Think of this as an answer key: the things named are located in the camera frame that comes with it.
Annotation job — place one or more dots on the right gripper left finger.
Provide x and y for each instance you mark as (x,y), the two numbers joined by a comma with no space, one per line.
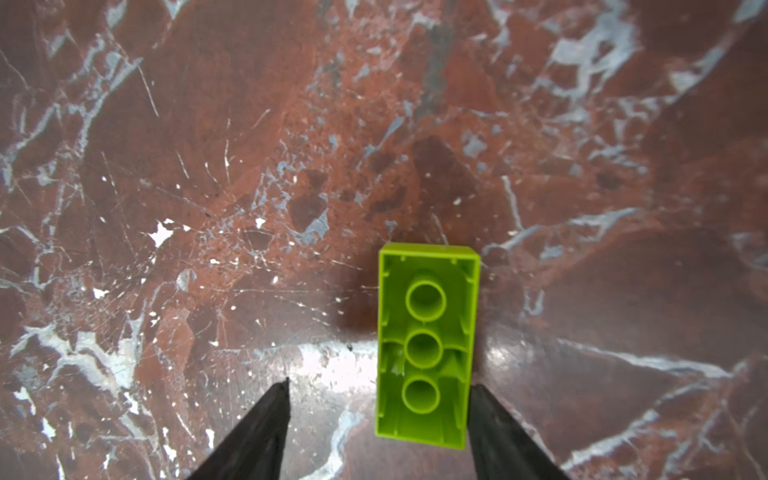
(254,448)

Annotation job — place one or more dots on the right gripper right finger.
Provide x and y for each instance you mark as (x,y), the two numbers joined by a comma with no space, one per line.
(501,448)

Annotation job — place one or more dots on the green lego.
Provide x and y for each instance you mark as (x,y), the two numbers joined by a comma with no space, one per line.
(427,310)

